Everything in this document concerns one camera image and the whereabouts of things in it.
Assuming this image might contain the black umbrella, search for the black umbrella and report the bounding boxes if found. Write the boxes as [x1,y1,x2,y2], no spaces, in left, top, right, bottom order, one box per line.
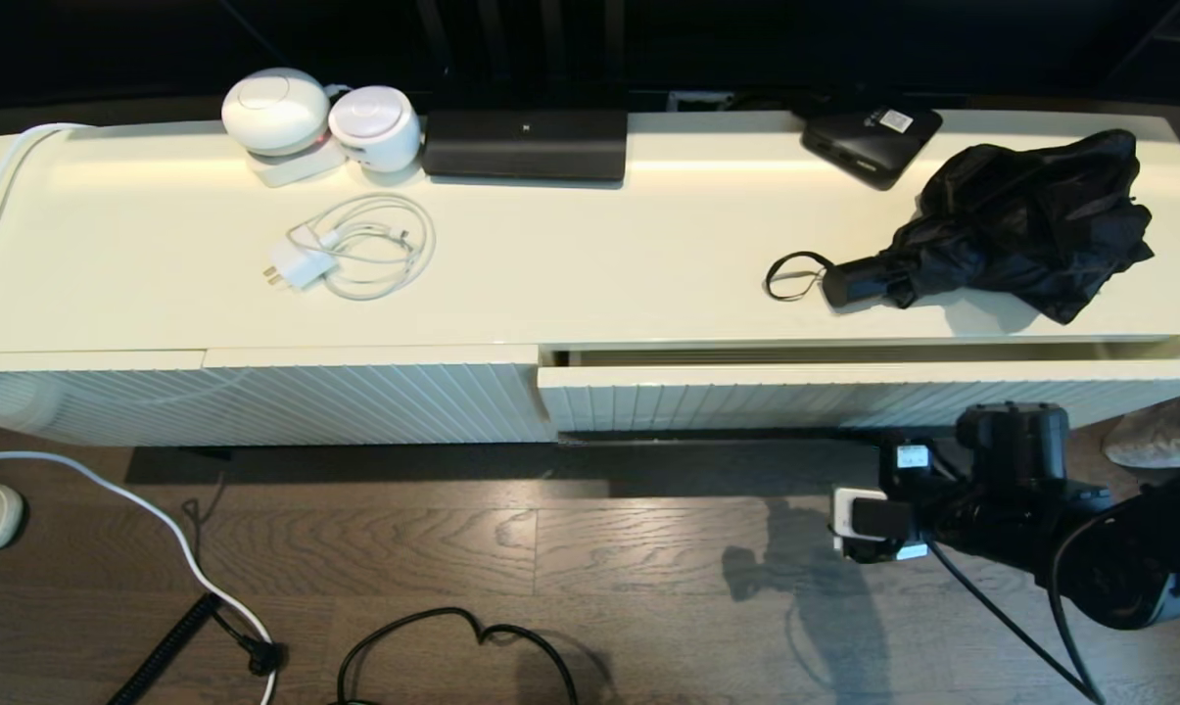
[763,127,1156,326]

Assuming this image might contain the white sideboard cabinet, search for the white sideboard cabinet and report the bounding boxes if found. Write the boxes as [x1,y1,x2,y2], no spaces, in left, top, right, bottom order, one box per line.
[0,110,1180,449]

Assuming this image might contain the white twin cable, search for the white twin cable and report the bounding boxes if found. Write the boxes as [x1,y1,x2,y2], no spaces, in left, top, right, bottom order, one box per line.
[0,122,96,312]

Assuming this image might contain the black set-top box with label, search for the black set-top box with label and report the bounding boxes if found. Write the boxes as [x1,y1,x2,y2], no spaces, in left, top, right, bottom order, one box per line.
[800,103,945,192]

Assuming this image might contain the black power cable loop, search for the black power cable loop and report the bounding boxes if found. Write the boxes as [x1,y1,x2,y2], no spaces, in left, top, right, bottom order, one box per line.
[335,605,581,705]

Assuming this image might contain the black coiled cable with plug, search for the black coiled cable with plug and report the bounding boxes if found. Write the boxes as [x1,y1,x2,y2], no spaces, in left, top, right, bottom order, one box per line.
[108,590,289,705]

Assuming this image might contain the black rectangular device box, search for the black rectangular device box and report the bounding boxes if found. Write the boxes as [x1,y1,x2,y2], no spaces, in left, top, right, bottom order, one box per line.
[421,108,630,184]

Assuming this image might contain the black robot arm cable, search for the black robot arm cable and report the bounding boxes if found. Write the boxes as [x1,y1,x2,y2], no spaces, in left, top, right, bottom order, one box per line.
[927,509,1108,705]

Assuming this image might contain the white fluted drawer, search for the white fluted drawer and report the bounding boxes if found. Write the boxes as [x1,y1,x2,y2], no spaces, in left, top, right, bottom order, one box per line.
[536,343,1180,439]

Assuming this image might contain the white power strip cable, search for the white power strip cable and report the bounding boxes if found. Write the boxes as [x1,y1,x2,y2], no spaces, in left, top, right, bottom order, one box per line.
[0,446,279,705]

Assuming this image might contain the small white round device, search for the small white round device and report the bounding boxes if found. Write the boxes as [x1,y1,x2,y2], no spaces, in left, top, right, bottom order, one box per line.
[327,85,424,174]

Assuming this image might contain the large white dome device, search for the large white dome device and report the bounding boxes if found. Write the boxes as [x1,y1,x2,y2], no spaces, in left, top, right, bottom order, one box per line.
[220,67,331,158]

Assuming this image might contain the white power adapter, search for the white power adapter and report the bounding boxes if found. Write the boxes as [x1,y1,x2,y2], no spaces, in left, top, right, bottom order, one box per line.
[262,240,341,291]

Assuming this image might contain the flat white device base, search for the flat white device base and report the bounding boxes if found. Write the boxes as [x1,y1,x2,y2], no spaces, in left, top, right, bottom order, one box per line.
[247,137,349,189]

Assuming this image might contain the white coiled charging cable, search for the white coiled charging cable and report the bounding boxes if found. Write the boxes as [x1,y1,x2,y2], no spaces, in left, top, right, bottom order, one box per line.
[286,192,438,301]

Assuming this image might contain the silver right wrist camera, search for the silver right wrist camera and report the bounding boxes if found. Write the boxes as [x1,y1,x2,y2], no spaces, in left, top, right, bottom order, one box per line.
[832,487,916,542]

